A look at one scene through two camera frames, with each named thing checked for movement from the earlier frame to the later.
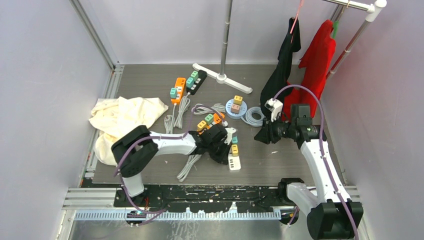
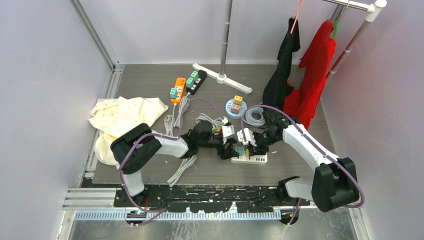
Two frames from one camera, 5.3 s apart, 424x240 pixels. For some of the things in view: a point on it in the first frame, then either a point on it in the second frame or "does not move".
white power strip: (234, 162) → (260, 159)
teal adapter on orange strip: (173, 93) does not move
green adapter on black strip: (195, 75) does not move
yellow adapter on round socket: (238, 100) does not move
